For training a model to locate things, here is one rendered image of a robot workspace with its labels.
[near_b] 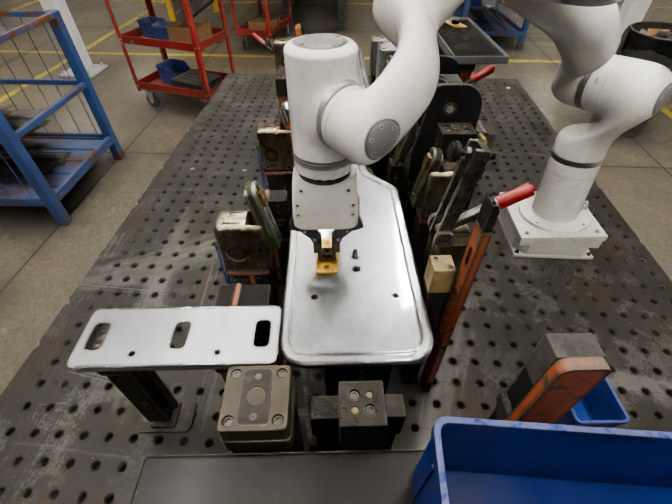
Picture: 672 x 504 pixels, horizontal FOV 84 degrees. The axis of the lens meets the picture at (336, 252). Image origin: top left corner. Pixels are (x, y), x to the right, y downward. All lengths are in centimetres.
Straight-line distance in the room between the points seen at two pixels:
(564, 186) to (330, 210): 74
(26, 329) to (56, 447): 135
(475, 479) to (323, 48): 48
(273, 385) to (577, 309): 86
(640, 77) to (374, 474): 90
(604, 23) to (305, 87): 57
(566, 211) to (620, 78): 35
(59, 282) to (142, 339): 180
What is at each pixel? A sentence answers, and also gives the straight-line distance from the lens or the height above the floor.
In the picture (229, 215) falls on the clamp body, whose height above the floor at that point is 104.
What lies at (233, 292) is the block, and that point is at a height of 98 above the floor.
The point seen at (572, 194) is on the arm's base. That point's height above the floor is 89.
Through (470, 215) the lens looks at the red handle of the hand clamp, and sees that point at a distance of 63.
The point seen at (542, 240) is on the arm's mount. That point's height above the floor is 77.
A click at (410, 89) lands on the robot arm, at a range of 42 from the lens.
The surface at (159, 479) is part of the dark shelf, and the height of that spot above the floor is 103.
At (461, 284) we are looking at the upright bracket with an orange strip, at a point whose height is 105.
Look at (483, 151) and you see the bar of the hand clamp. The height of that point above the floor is 121.
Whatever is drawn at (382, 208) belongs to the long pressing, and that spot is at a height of 100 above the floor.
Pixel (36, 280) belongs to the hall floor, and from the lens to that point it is 248.
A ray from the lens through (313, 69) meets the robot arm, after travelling 44.
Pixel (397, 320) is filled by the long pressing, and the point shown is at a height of 100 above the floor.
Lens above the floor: 147
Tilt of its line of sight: 45 degrees down
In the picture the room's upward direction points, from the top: straight up
